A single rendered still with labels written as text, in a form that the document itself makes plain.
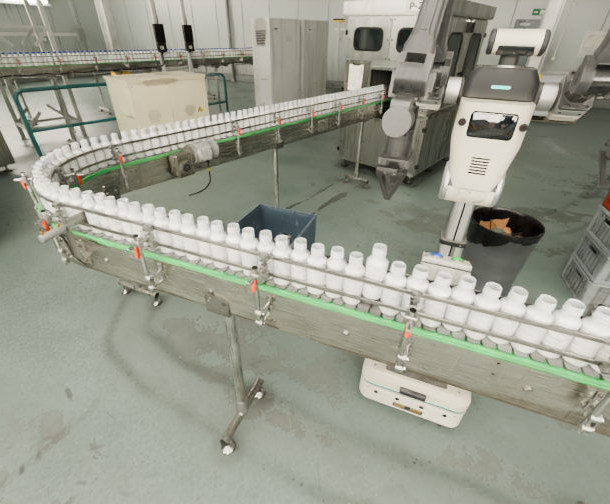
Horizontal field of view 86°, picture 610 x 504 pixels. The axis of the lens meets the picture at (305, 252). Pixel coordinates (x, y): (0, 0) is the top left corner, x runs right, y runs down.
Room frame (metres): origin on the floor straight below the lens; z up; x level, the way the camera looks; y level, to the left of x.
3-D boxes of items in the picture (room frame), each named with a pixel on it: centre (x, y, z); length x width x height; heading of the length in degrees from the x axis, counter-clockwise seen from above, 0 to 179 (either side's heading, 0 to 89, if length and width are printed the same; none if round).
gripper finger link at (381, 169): (0.73, -0.20, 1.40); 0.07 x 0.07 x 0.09; 69
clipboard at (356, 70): (4.77, -0.60, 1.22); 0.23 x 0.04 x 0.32; 51
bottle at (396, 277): (0.72, -0.25, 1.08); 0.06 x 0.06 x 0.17
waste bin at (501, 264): (1.98, -1.37, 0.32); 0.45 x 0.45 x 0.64
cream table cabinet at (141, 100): (4.88, 2.02, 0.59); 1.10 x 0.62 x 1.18; 141
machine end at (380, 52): (5.11, -1.41, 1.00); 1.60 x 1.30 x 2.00; 141
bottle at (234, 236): (0.91, 0.23, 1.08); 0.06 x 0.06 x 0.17
